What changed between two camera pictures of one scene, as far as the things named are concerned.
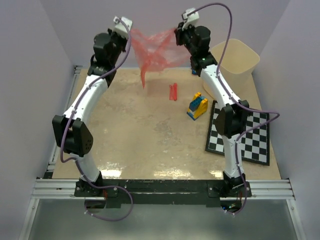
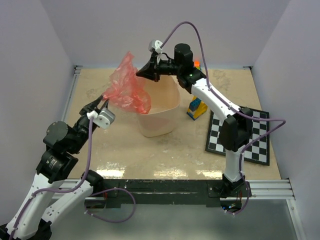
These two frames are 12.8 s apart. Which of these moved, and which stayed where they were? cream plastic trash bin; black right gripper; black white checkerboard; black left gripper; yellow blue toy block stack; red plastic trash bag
Moved: black right gripper; red plastic trash bag; black left gripper; cream plastic trash bin
Stayed: black white checkerboard; yellow blue toy block stack
